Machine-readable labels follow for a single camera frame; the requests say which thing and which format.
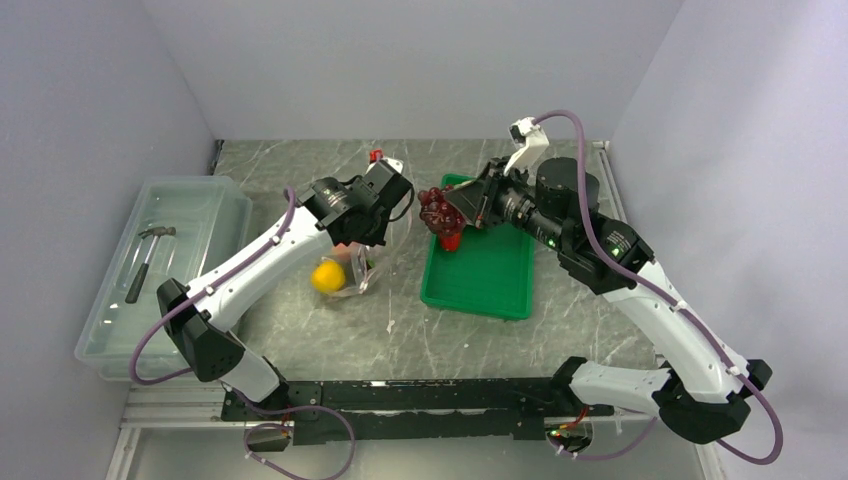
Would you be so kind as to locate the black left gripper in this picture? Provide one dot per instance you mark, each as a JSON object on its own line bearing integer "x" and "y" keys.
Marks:
{"x": 378, "y": 238}

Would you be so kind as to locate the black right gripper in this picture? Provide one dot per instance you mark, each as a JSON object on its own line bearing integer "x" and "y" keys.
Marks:
{"x": 478, "y": 199}

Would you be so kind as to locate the dark red grape bunch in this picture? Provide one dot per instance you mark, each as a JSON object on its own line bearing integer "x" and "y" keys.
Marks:
{"x": 441, "y": 218}

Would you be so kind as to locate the clear zip top bag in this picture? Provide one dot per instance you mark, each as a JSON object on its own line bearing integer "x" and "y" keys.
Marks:
{"x": 368, "y": 258}

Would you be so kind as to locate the orange fruit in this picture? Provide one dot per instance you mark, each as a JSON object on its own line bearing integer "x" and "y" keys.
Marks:
{"x": 328, "y": 277}

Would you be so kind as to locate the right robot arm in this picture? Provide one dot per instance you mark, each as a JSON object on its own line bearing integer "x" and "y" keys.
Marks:
{"x": 702, "y": 390}

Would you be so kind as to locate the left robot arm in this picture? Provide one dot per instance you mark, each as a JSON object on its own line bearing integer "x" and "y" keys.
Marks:
{"x": 199, "y": 316}

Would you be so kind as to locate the red orange mango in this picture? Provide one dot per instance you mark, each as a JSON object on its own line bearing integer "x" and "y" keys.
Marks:
{"x": 450, "y": 242}

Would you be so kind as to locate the green plastic tray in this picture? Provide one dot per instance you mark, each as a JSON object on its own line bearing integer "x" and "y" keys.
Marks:
{"x": 490, "y": 274}

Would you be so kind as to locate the clear plastic storage box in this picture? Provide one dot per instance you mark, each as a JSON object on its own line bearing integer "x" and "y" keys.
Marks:
{"x": 212, "y": 220}

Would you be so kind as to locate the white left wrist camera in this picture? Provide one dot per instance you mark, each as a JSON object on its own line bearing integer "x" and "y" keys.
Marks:
{"x": 377, "y": 155}

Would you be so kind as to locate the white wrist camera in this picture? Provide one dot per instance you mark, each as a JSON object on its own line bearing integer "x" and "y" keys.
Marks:
{"x": 530, "y": 142}
{"x": 377, "y": 155}

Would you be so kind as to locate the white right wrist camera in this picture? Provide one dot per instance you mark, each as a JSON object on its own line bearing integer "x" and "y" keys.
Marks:
{"x": 530, "y": 142}

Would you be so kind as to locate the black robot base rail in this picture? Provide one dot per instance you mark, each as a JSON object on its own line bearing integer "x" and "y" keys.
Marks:
{"x": 329, "y": 411}

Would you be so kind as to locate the hammer with black handle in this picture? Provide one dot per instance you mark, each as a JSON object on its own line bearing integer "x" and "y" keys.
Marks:
{"x": 155, "y": 234}

